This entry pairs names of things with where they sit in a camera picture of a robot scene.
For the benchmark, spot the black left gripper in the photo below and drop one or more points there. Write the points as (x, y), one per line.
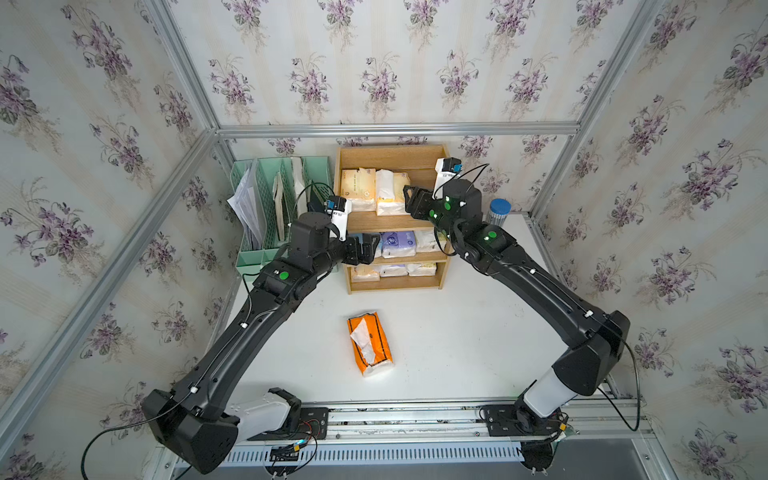
(352, 257)

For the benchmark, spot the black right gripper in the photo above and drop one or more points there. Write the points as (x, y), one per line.
(419, 199)

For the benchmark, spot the light blue tissue pack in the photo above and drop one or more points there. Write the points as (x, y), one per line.
(358, 248)

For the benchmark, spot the orange tissue pack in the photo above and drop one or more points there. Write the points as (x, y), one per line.
(372, 353)

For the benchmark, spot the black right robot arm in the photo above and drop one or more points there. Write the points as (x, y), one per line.
(595, 339)

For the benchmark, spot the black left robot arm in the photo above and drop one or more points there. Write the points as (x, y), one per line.
(190, 418)

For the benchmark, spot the purple tissue pack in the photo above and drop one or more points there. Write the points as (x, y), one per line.
(398, 244)

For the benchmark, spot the yellow tissue pack bottom shelf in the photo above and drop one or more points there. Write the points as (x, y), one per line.
(364, 273)

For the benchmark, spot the white-blue tissue pack bottom shelf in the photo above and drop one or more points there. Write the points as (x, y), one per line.
(392, 270)

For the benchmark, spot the wooden three-tier shelf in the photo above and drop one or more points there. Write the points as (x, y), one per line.
(418, 161)

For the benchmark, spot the white tissue pack middle shelf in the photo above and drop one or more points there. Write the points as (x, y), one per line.
(428, 241)

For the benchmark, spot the white tissue pack shelf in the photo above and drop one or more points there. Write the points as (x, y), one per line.
(428, 241)
(426, 269)

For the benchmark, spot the white tissue pack bottom shelf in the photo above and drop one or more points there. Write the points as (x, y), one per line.
(426, 269)

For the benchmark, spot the pencil canister blue lid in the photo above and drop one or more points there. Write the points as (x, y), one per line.
(499, 209)

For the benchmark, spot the white folder in organizer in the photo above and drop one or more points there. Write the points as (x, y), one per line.
(300, 184)

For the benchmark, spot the beige booklet in organizer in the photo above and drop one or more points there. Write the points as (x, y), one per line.
(278, 200)

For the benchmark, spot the green desk file organizer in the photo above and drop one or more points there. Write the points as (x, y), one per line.
(318, 175)

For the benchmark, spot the white papers in organizer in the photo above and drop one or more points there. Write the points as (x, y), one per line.
(246, 204)

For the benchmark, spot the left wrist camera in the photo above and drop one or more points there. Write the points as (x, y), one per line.
(339, 209)

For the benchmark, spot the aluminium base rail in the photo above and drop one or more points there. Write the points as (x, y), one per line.
(282, 438)

